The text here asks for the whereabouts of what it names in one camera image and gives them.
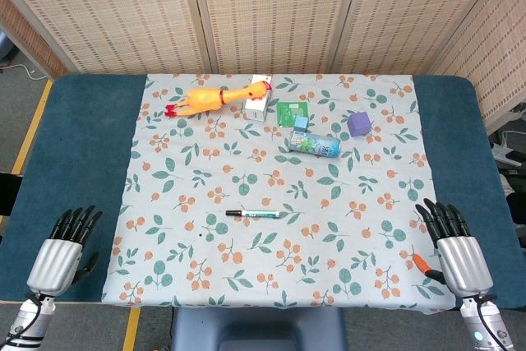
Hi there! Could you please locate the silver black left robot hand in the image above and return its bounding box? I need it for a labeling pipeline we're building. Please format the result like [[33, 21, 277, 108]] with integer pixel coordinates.
[[26, 205, 104, 297]]

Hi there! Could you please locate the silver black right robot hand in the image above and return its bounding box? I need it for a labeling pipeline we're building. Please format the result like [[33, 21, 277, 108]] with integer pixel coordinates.
[[413, 198, 494, 298]]

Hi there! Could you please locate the teal and black pen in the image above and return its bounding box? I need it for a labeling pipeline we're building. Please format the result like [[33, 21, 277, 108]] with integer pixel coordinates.
[[240, 210, 285, 220]]

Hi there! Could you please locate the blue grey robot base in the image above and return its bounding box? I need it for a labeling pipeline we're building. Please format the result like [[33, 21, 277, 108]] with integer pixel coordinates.
[[170, 307, 347, 351]]

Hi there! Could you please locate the black box beside table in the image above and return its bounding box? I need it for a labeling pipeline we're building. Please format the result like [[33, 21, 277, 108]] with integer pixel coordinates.
[[0, 172, 24, 217]]

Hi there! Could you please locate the blue felt table cover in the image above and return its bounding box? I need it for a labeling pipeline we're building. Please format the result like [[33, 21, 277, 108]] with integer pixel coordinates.
[[0, 73, 521, 313]]

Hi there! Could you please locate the white metal stand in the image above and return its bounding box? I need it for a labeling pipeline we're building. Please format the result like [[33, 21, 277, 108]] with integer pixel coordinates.
[[488, 108, 526, 168]]

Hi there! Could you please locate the purple foam cube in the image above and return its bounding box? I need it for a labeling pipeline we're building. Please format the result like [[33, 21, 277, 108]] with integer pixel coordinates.
[[347, 110, 374, 137]]

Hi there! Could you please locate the blue green drink can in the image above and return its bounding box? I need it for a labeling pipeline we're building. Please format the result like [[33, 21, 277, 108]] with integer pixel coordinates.
[[288, 128, 342, 159]]

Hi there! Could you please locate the floral print tablecloth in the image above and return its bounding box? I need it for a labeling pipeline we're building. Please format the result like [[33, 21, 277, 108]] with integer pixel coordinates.
[[100, 73, 457, 311]]

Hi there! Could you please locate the yellow rubber chicken toy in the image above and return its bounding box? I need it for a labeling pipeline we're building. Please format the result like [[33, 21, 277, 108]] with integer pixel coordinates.
[[164, 81, 274, 118]]

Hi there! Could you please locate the blue object behind screen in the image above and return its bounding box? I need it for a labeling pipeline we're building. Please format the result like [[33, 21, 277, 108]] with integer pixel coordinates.
[[0, 34, 20, 60]]

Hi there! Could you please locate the bamboo folding screen panel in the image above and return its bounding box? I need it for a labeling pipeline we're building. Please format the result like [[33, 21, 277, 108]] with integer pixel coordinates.
[[336, 0, 505, 76], [0, 0, 69, 79], [0, 0, 215, 76], [429, 0, 526, 134], [188, 0, 367, 76]]

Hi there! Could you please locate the white cardboard box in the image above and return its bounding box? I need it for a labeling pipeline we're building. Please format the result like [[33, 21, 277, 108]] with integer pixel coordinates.
[[244, 74, 275, 122]]

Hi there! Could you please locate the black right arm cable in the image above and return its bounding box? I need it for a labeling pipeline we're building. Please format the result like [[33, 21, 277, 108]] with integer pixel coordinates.
[[474, 293, 499, 315]]

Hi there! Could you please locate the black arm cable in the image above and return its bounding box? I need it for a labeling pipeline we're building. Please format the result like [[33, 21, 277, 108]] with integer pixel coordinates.
[[474, 293, 499, 315], [0, 292, 44, 346]]

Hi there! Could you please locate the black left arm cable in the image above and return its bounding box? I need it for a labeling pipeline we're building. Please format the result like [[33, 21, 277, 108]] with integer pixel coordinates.
[[0, 292, 44, 346]]

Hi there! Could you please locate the white floor cable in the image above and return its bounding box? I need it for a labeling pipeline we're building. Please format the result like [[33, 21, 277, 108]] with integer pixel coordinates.
[[0, 62, 47, 81]]

